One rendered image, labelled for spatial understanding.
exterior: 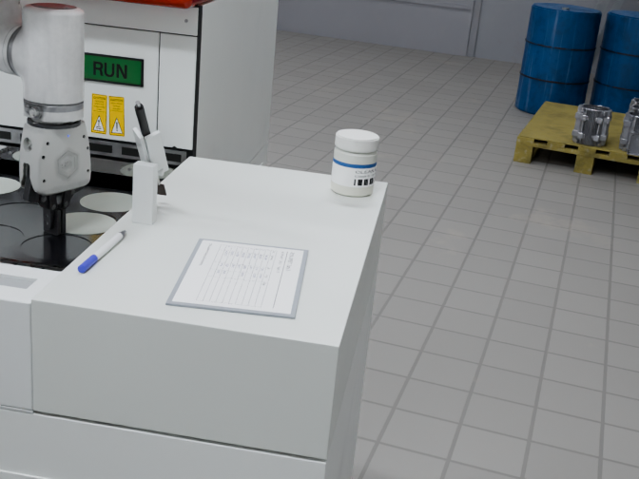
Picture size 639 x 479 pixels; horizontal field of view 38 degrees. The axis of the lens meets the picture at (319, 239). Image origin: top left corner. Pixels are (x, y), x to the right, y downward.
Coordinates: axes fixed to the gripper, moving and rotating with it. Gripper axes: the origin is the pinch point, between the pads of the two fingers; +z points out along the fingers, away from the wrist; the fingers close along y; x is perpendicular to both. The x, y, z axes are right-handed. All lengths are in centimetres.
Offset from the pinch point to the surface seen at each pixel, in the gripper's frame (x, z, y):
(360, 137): -31.1, -14.3, 34.7
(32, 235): 1.1, 2.0, -3.2
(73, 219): 2.3, 1.9, 5.8
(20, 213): 9.9, 2.1, 1.7
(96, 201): 6.2, 1.9, 14.2
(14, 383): -24.8, 6.9, -27.3
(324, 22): 423, 71, 717
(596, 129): 49, 62, 442
